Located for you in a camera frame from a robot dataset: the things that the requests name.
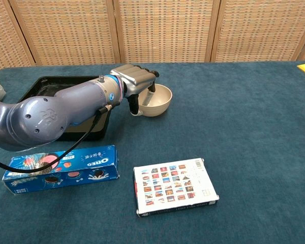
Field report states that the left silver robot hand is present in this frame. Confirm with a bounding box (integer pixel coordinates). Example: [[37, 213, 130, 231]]
[[109, 64, 160, 116]]

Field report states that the white ceramic bowl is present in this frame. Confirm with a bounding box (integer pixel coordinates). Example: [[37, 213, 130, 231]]
[[137, 84, 173, 117]]

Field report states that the black plastic tray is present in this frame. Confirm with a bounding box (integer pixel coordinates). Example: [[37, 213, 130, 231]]
[[16, 75, 120, 142]]

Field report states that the woven rattan folding screen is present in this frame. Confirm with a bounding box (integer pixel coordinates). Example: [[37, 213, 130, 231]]
[[0, 0, 305, 75]]

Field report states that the blue velvet tablecloth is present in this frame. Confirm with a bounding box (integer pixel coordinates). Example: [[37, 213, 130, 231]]
[[0, 60, 305, 244]]

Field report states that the blue Oreo cookie box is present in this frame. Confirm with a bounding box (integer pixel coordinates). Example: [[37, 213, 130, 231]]
[[2, 144, 120, 196]]

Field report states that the white box with photo grid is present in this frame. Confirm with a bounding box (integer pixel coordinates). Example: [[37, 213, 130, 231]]
[[133, 157, 220, 218]]

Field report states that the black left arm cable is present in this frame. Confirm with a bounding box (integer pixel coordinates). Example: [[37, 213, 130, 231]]
[[0, 104, 113, 174]]

